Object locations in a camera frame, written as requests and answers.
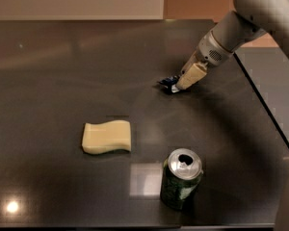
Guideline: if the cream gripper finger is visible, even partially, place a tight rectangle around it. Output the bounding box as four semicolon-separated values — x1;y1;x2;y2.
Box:
175;62;207;90
180;54;198;77

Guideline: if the dark blue rxbar wrapper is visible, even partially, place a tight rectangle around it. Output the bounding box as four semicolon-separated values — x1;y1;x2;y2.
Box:
159;75;182;94

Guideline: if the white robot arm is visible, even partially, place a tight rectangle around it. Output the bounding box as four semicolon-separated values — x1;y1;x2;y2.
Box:
171;0;289;92

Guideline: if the grey side table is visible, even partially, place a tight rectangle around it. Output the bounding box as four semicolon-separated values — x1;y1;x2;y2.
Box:
236;47;289;143

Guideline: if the green soda can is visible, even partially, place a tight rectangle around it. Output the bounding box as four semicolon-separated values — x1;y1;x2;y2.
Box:
160;148;203;210

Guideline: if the yellow wavy sponge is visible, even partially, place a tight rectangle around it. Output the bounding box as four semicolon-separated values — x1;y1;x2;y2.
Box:
82;120;131;155

